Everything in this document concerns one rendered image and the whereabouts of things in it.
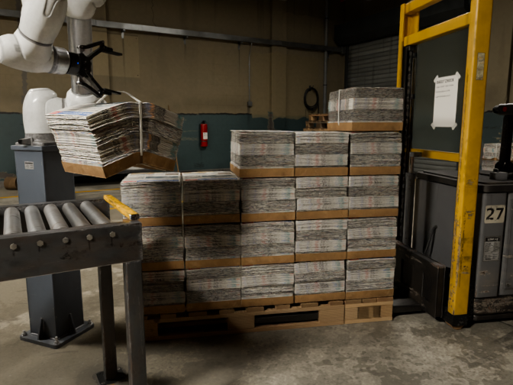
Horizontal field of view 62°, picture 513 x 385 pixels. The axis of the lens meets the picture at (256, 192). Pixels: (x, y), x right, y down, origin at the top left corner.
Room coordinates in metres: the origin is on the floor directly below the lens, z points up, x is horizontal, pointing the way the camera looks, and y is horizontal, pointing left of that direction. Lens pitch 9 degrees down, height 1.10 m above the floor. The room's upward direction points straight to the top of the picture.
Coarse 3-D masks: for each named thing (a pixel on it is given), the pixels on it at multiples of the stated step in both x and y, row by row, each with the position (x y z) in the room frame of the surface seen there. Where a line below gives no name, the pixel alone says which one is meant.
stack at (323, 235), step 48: (144, 192) 2.05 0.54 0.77; (192, 192) 2.10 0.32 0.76; (240, 192) 2.16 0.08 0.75; (288, 192) 2.18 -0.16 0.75; (336, 192) 2.23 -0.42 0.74; (144, 240) 2.04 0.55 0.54; (192, 240) 2.09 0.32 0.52; (240, 240) 2.15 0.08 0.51; (288, 240) 2.17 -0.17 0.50; (336, 240) 2.22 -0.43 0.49; (144, 288) 2.05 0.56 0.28; (192, 288) 2.09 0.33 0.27; (240, 288) 2.19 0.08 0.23; (288, 288) 2.18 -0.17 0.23; (336, 288) 2.23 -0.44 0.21; (192, 336) 2.08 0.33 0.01
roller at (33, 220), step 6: (24, 210) 1.56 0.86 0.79; (30, 210) 1.49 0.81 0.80; (36, 210) 1.50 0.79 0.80; (30, 216) 1.40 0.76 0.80; (36, 216) 1.39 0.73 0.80; (30, 222) 1.32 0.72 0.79; (36, 222) 1.30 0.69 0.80; (42, 222) 1.33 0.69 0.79; (30, 228) 1.25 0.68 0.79; (36, 228) 1.22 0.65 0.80; (42, 228) 1.23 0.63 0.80
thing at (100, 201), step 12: (24, 204) 1.60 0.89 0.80; (36, 204) 1.60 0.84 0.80; (60, 204) 1.64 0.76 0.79; (96, 204) 1.70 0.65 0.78; (108, 204) 1.73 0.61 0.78; (0, 216) 1.54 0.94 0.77; (24, 216) 1.57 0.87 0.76; (84, 216) 1.68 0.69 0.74; (108, 216) 1.73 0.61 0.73; (0, 228) 1.53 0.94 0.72; (24, 228) 1.57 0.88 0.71; (48, 228) 1.61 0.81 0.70
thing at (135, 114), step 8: (136, 104) 1.57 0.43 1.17; (144, 104) 1.59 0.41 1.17; (136, 112) 1.56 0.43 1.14; (144, 112) 1.59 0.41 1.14; (136, 120) 1.56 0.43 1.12; (144, 120) 1.59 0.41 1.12; (136, 128) 1.56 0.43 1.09; (144, 128) 1.59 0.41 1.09; (136, 136) 1.57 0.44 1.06; (144, 136) 1.59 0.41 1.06; (136, 144) 1.56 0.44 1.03; (144, 144) 1.60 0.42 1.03
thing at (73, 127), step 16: (64, 112) 1.53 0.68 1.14; (80, 112) 1.48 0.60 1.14; (96, 112) 1.44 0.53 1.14; (112, 112) 1.49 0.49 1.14; (128, 112) 1.53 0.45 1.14; (64, 128) 1.53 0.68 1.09; (80, 128) 1.45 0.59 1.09; (96, 128) 1.43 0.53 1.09; (112, 128) 1.49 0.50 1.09; (128, 128) 1.54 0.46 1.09; (64, 144) 1.58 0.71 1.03; (80, 144) 1.51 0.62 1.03; (96, 144) 1.44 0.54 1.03; (112, 144) 1.49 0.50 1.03; (128, 144) 1.54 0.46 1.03; (64, 160) 1.62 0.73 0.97; (80, 160) 1.54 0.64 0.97; (96, 160) 1.48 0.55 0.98; (112, 160) 1.48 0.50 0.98
